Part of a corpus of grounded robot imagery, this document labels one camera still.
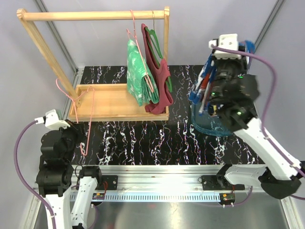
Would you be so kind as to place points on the pink wire hanger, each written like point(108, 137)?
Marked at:
point(146, 76)
point(83, 153)

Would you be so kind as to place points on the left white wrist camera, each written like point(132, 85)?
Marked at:
point(52, 120)

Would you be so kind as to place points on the aluminium mounting rail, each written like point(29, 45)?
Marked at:
point(142, 184)

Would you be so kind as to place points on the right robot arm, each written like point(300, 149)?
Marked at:
point(231, 93)

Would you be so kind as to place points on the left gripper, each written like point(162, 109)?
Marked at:
point(78, 128)

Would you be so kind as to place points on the blue patterned trousers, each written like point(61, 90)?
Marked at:
point(203, 80)

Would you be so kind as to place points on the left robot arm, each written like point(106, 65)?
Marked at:
point(55, 173)

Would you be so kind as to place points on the maroon tank top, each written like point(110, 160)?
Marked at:
point(160, 75)

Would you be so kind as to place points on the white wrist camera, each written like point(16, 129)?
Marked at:
point(52, 120)
point(226, 41)

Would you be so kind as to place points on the green plastic hanger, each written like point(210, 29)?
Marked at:
point(155, 46)

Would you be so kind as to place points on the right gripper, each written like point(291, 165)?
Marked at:
point(241, 64)

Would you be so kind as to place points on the green white patterned trousers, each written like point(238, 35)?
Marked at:
point(136, 84)

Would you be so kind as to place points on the blue transparent plastic basin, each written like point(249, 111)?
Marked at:
point(206, 124)

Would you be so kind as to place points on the wooden clothes rack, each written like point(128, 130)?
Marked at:
point(112, 101)

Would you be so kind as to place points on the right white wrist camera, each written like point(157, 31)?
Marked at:
point(226, 41)

